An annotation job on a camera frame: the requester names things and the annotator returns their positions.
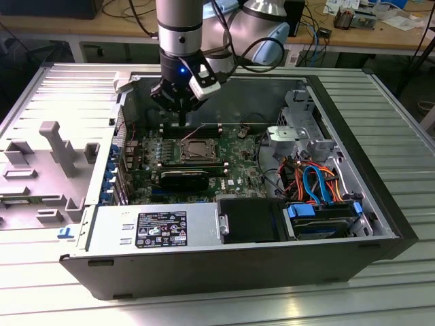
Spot thin wire locking lever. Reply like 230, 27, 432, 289
181, 124, 207, 141

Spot CPU socket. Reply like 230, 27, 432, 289
176, 137, 222, 164

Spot black graphics card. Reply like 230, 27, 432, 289
159, 170, 210, 191

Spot green motherboard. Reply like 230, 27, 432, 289
124, 124, 273, 204

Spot metal disk bay cage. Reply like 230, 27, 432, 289
277, 90, 336, 160

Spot tall black box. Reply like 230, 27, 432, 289
288, 0, 307, 37

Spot dark monitor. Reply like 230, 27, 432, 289
0, 0, 103, 20

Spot silver power supply unit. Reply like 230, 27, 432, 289
77, 203, 222, 251

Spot grey parts rack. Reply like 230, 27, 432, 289
0, 120, 101, 232

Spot blue disk carrier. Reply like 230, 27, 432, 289
287, 202, 362, 235

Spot small coil transformer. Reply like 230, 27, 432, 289
334, 8, 356, 31

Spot white printed papers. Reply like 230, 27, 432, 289
382, 10, 425, 31
324, 0, 361, 14

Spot dark grey PC case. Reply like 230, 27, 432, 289
59, 64, 419, 300

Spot wooden workbench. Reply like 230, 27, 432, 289
0, 0, 435, 57

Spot hard disk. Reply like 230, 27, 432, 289
294, 217, 351, 240

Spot grey electronic module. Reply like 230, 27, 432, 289
353, 12, 378, 30

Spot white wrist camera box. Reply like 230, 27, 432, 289
188, 73, 222, 101

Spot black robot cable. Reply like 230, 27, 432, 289
203, 0, 287, 84

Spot black wire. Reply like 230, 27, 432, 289
256, 134, 285, 200

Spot silver metal bracket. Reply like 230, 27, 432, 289
266, 125, 298, 147

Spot blue cable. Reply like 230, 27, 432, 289
312, 18, 322, 65

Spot blue flat wire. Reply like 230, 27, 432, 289
302, 165, 322, 206
315, 165, 336, 206

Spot orange wire bundle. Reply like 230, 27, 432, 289
281, 159, 345, 204

